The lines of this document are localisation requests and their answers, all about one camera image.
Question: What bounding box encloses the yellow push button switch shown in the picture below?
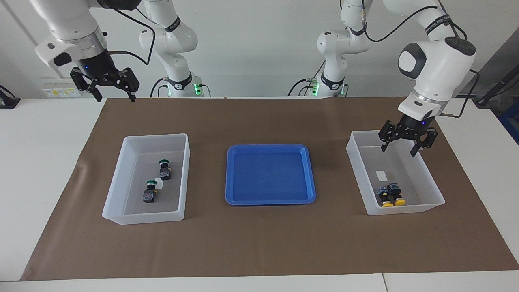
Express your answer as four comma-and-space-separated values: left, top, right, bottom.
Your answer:
387, 183, 406, 206
375, 186, 394, 208

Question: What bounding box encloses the green push button switch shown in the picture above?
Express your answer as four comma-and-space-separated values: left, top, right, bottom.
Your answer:
142, 179, 159, 203
158, 159, 172, 181

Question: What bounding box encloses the translucent white plastic box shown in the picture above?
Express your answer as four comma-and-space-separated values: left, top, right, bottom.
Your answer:
101, 133, 191, 225
345, 129, 446, 216

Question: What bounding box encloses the black desk device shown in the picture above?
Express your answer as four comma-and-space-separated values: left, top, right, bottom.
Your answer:
0, 85, 21, 109

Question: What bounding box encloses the black tripod pole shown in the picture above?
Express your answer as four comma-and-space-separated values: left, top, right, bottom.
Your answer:
474, 67, 519, 107

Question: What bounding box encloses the blue plastic crate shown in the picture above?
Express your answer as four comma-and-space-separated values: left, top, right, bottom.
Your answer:
498, 101, 519, 144

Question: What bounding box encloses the blue plastic tray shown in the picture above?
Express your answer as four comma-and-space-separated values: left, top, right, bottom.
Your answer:
225, 144, 317, 206

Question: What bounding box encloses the brown paper table mat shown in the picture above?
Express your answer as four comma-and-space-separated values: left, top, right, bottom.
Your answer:
20, 97, 519, 281

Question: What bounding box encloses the white wall socket panel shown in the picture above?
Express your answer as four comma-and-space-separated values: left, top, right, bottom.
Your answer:
41, 78, 84, 98

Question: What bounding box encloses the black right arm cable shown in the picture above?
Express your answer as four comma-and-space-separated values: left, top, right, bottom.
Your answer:
106, 4, 157, 66

